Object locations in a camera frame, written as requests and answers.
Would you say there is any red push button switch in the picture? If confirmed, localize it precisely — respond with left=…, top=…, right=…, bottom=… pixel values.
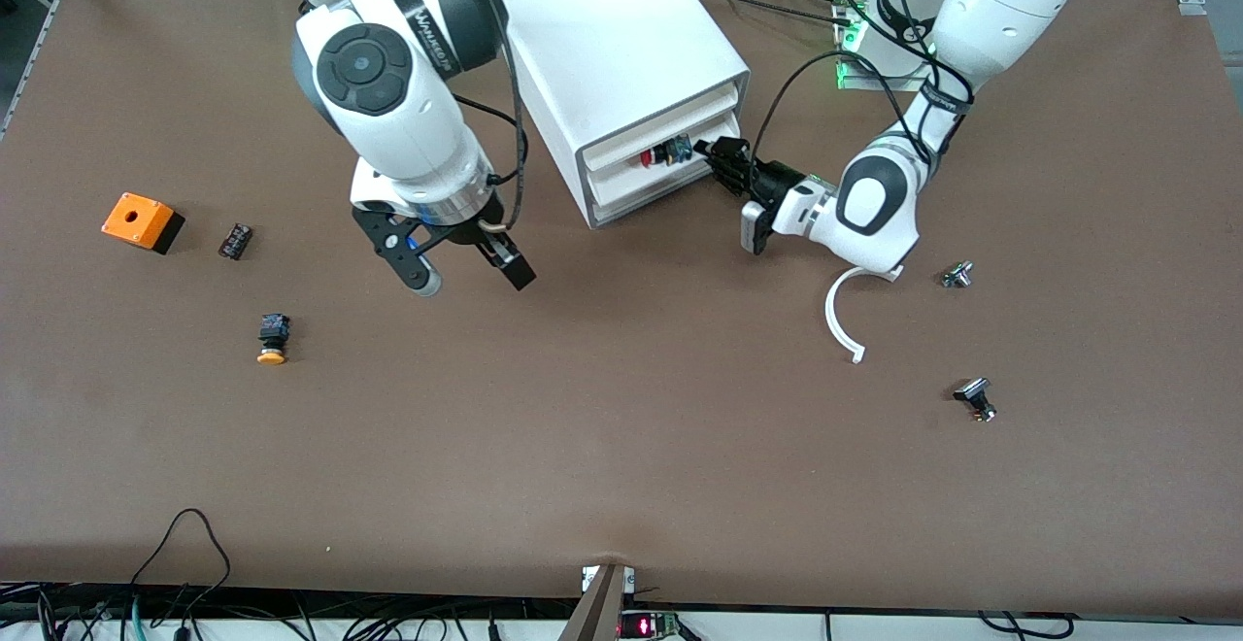
left=640, top=135, right=693, bottom=169

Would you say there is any white curved plastic arc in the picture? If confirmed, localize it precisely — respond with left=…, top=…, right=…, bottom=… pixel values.
left=824, top=266, right=905, bottom=365

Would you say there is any device with red display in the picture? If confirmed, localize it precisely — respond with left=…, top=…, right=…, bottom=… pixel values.
left=619, top=610, right=683, bottom=641

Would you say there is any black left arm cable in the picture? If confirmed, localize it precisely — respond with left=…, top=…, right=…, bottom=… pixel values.
left=752, top=0, right=975, bottom=197

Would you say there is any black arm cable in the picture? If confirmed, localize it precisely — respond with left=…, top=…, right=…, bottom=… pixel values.
left=384, top=0, right=532, bottom=234
left=752, top=0, right=975, bottom=197

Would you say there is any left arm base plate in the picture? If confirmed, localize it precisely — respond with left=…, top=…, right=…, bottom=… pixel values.
left=833, top=0, right=941, bottom=94

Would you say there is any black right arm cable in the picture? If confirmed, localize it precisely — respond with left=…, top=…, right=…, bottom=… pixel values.
left=384, top=0, right=532, bottom=234

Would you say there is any orange push button switch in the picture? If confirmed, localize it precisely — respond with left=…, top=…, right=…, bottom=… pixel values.
left=256, top=313, right=292, bottom=367

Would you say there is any black-headed selector switch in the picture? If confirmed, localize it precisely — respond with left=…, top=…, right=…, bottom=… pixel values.
left=953, top=377, right=998, bottom=424

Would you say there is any orange button enclosure box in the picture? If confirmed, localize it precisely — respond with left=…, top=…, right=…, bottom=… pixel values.
left=101, top=192, right=185, bottom=255

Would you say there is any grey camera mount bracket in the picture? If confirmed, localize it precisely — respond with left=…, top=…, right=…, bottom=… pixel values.
left=557, top=563, right=638, bottom=641

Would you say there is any black looped cable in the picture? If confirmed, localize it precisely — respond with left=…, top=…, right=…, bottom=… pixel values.
left=129, top=508, right=233, bottom=615

